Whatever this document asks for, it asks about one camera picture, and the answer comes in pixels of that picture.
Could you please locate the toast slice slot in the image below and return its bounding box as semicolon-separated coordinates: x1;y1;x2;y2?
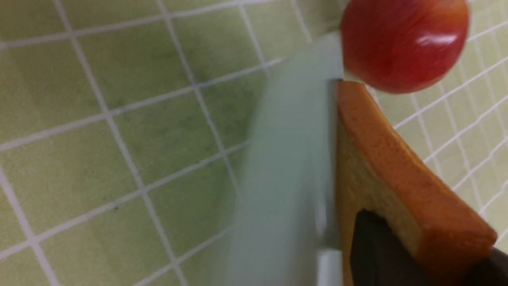
335;80;497;286

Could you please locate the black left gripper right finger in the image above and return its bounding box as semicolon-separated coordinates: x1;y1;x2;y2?
462;248;508;286

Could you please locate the light blue round plate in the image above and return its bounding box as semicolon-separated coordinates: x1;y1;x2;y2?
219;31;344;286

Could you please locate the green checkered tablecloth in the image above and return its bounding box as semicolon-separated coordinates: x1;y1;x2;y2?
0;0;508;286

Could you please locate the red apple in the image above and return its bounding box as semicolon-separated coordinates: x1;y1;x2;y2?
340;0;470;94

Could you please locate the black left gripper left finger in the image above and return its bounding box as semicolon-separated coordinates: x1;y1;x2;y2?
350;209;433;286

